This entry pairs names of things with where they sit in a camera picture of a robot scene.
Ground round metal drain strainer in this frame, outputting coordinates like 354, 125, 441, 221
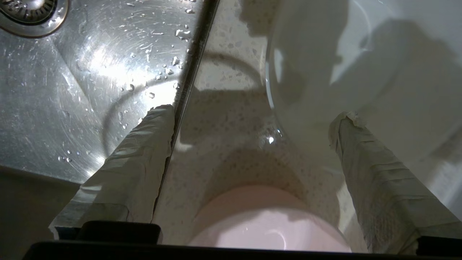
0, 0, 69, 38

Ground stainless steel sink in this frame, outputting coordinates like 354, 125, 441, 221
0, 0, 221, 260

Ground pink bowl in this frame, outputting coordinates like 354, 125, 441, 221
188, 185, 352, 252

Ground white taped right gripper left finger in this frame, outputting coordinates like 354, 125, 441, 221
49, 105, 175, 239

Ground pale green bowl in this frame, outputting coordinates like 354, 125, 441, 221
265, 0, 462, 221

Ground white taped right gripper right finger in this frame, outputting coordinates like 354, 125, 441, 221
328, 111, 462, 254

